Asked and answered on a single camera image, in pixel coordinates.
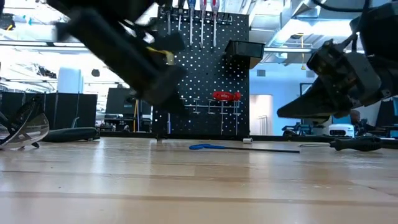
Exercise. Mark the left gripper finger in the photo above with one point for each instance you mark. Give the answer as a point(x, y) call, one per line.
point(172, 104)

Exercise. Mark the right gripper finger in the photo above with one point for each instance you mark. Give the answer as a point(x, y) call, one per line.
point(314, 104)
point(317, 120)

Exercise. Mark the small black screwdriver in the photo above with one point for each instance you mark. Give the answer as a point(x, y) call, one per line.
point(357, 143)

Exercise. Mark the long chrome socket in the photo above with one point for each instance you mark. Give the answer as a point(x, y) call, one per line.
point(247, 140)

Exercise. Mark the clear black-framed safety glasses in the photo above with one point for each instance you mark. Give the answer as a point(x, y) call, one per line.
point(28, 127)

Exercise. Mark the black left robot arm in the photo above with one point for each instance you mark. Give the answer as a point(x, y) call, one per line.
point(102, 7)

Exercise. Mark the white box device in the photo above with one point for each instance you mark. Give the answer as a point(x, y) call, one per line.
point(341, 130)

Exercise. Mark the black round ceiling sensor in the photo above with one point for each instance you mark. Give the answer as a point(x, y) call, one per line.
point(95, 72)

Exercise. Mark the person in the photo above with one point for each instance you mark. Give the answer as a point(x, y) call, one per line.
point(356, 118)

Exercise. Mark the yellow tape tag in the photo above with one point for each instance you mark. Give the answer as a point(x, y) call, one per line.
point(164, 54)

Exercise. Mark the black computer monitor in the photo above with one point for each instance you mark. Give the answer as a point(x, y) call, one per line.
point(118, 101)

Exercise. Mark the black metal pegboard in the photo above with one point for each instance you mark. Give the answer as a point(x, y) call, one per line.
point(211, 71)

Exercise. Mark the white round column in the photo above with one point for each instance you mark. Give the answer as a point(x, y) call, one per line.
point(70, 80)

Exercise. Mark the ceiling light strip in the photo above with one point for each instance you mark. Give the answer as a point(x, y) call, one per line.
point(289, 49)
point(40, 44)

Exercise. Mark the dark monitor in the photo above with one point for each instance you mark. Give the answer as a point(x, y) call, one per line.
point(388, 119)

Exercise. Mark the black partition screen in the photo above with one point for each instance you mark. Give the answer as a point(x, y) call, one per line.
point(68, 109)

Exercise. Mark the black plastic pegboard bin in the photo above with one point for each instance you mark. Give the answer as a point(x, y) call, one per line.
point(245, 49)

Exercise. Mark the black background rig frame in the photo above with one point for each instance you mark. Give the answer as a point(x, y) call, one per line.
point(306, 84)

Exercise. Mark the grey wall vent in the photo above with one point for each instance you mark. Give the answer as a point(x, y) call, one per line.
point(310, 74)
point(261, 72)

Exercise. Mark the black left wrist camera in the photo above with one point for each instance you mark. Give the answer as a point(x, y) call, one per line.
point(169, 42)

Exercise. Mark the silver ventilation duct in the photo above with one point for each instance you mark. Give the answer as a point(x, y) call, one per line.
point(295, 25)

